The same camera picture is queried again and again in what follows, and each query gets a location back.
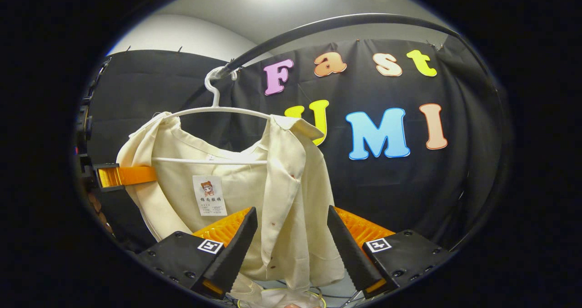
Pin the cream button shirt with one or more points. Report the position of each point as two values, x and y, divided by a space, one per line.
282 185

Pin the black backdrop cloth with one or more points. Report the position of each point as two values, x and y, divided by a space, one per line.
391 185

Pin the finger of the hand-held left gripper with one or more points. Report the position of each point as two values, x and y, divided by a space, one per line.
132 176

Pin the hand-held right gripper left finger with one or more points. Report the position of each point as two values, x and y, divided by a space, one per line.
236 244

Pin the black clothes rack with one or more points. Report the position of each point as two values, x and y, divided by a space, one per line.
345 20

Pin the large white clothes hanger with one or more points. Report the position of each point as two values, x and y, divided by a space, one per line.
213 94

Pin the cream laundry hamper yellow rim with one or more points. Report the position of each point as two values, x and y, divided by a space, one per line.
277 300

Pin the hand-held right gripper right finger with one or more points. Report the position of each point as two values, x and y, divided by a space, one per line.
348 249

